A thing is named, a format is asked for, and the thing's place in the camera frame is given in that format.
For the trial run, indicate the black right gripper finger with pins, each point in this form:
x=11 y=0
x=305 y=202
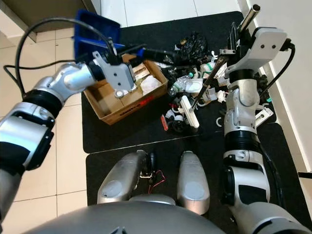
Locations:
x=234 y=29

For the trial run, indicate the dark brown furniture panel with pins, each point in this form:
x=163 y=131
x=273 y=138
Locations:
x=39 y=9

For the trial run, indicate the black floor mat under rubbish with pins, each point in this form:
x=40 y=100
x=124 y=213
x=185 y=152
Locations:
x=136 y=134

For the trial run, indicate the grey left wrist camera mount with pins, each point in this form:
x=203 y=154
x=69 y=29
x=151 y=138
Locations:
x=119 y=75

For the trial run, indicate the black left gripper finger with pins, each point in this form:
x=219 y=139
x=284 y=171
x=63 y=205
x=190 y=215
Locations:
x=156 y=50
x=163 y=57

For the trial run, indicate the silver left robot leg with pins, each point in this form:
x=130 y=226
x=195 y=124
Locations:
x=122 y=180

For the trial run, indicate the grey robot torso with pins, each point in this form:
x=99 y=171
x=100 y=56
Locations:
x=117 y=219

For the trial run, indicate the silver robot leg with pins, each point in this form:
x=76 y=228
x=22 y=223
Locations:
x=192 y=183
x=122 y=180

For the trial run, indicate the crumpled white plastic bag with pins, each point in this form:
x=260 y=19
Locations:
x=148 y=83

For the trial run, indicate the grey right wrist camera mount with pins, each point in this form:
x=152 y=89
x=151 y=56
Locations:
x=265 y=44

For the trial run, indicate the metal pole broom white head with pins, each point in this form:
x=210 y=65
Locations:
x=189 y=112

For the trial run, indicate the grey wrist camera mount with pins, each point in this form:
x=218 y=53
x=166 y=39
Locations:
x=119 y=75
x=265 y=44

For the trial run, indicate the black floor mat under robot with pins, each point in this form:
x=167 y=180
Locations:
x=168 y=161

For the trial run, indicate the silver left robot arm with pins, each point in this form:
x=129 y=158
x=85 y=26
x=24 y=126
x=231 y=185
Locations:
x=24 y=131

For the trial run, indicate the brown cardboard box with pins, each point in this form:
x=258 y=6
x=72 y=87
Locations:
x=117 y=109

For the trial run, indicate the small red packet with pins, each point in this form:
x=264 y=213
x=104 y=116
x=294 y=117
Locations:
x=165 y=123

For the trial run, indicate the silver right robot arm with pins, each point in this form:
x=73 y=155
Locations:
x=241 y=146

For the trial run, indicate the silver right robot leg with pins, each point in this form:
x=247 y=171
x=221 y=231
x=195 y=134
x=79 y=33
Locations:
x=192 y=183

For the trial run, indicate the white round lid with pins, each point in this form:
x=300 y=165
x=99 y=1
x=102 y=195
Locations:
x=119 y=92

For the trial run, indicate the black plastic rubbish bag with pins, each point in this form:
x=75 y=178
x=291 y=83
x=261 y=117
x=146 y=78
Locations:
x=192 y=46

